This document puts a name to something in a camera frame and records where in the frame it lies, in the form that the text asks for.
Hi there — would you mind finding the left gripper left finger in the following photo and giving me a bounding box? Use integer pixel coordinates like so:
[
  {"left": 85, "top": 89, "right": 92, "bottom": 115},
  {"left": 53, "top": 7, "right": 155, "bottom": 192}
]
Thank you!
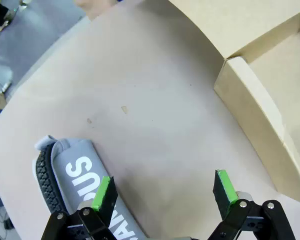
[{"left": 41, "top": 175, "right": 120, "bottom": 240}]

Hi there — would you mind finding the grey campus pencil case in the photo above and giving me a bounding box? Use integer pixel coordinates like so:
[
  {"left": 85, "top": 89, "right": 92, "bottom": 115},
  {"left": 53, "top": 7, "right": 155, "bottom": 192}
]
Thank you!
[{"left": 32, "top": 134, "right": 151, "bottom": 240}]

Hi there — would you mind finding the person's right hand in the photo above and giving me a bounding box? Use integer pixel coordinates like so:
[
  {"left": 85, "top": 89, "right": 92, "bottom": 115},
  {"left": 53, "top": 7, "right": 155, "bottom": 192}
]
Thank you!
[{"left": 74, "top": 0, "right": 119, "bottom": 21}]

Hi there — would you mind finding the open brown cardboard box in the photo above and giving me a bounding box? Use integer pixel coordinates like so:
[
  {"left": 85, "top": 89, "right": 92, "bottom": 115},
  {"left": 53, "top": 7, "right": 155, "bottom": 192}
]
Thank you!
[{"left": 168, "top": 0, "right": 300, "bottom": 210}]

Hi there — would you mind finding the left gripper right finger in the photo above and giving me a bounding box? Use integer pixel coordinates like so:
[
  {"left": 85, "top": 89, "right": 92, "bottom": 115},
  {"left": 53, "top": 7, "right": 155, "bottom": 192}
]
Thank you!
[{"left": 213, "top": 169, "right": 297, "bottom": 240}]

